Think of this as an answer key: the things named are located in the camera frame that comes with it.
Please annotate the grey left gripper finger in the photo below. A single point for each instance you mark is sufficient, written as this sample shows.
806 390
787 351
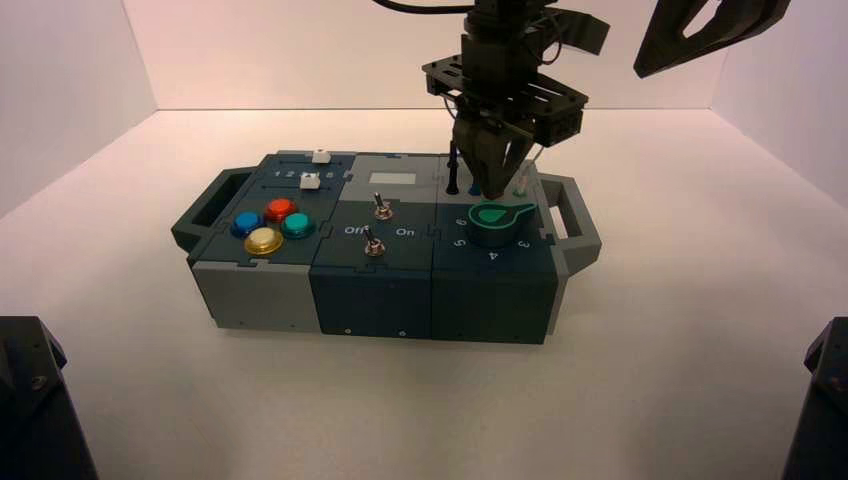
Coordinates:
511 152
477 152

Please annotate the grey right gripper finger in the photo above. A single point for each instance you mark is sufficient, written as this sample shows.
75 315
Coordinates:
752 23
666 40

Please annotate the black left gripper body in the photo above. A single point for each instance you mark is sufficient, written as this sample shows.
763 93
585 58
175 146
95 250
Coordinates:
500 73

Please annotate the green teardrop rotary knob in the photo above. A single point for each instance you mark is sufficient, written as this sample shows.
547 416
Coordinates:
491 233

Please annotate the grey rectangular display panel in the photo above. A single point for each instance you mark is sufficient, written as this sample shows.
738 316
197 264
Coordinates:
391 179

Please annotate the white slider cap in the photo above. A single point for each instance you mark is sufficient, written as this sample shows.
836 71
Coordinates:
320 157
309 182

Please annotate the blue grey modular task box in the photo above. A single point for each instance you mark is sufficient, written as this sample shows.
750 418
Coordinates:
371 298

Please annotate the teal round push button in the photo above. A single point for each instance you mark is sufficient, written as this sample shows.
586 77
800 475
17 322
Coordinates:
297 225

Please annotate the orange round push button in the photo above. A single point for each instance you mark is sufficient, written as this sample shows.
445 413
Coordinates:
279 209

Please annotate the yellow round push button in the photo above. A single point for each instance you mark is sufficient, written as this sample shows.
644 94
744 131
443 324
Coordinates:
262 240

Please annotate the blue round push button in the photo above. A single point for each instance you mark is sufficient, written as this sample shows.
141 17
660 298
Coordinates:
246 223

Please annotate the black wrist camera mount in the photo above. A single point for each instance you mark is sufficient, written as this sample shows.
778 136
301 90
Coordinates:
586 30

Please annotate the metal toggle switch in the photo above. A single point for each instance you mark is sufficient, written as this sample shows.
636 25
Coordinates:
381 211
374 248

